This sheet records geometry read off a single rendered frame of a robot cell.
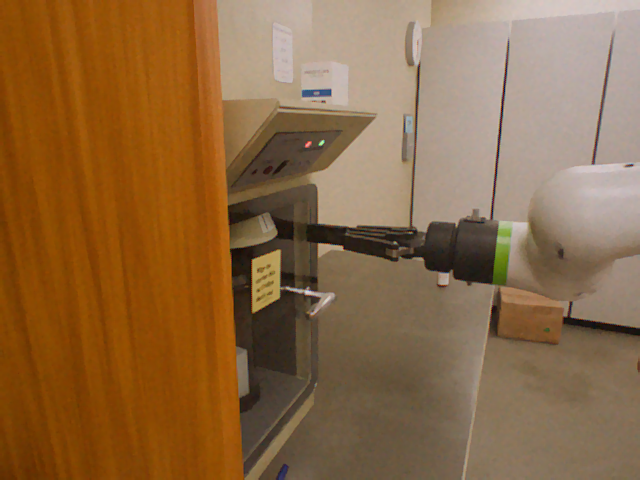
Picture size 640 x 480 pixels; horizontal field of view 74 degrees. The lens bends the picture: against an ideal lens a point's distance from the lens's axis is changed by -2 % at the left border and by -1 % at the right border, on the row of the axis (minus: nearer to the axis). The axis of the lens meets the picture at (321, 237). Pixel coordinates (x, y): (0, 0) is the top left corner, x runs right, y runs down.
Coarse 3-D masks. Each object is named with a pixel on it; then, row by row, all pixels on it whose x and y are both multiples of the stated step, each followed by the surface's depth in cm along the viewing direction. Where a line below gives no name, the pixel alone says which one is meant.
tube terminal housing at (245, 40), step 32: (224, 0) 48; (256, 0) 54; (288, 0) 61; (224, 32) 49; (256, 32) 55; (224, 64) 50; (256, 64) 56; (224, 96) 50; (256, 96) 56; (288, 96) 64; (256, 192) 59
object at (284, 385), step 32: (288, 192) 65; (256, 224) 58; (288, 224) 66; (256, 256) 58; (288, 256) 67; (288, 288) 68; (256, 320) 60; (288, 320) 69; (256, 352) 61; (288, 352) 70; (256, 384) 62; (288, 384) 72; (256, 416) 63; (288, 416) 73; (256, 448) 64
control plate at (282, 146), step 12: (276, 132) 44; (288, 132) 46; (300, 132) 49; (312, 132) 52; (324, 132) 55; (336, 132) 59; (276, 144) 46; (288, 144) 49; (300, 144) 52; (312, 144) 56; (324, 144) 60; (264, 156) 47; (276, 156) 50; (288, 156) 53; (300, 156) 56; (312, 156) 60; (252, 168) 47; (264, 168) 50; (276, 168) 53; (288, 168) 57; (300, 168) 61; (240, 180) 48; (252, 180) 51; (264, 180) 54
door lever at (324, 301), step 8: (304, 296) 74; (312, 296) 74; (320, 296) 73; (328, 296) 72; (336, 296) 73; (320, 304) 69; (328, 304) 71; (312, 312) 66; (320, 312) 68; (312, 320) 66
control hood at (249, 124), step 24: (240, 120) 41; (264, 120) 40; (288, 120) 44; (312, 120) 49; (336, 120) 55; (360, 120) 63; (240, 144) 42; (264, 144) 44; (336, 144) 64; (240, 168) 45; (312, 168) 66
